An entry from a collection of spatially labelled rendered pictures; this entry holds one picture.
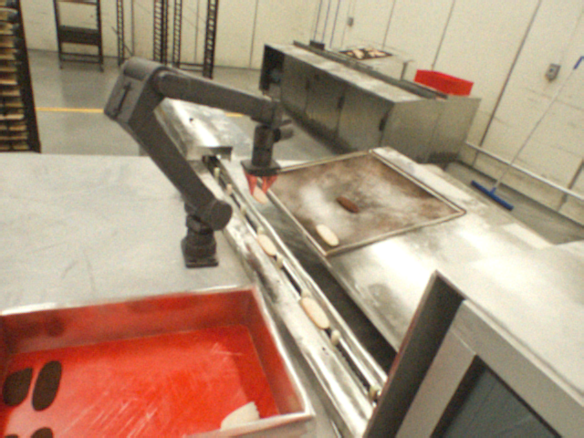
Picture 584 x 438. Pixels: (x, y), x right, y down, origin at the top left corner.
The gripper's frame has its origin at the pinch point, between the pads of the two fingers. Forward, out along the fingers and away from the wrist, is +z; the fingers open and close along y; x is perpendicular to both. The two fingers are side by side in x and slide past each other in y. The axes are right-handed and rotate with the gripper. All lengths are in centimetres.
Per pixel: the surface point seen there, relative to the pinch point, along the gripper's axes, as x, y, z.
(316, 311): 42.3, 2.8, 7.6
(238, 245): 14.1, 10.6, 7.6
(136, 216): -12.8, 32.5, 11.5
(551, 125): -130, -370, 33
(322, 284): 30.1, -7.1, 12.2
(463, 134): -187, -323, 63
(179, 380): 48, 35, 10
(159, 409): 53, 39, 9
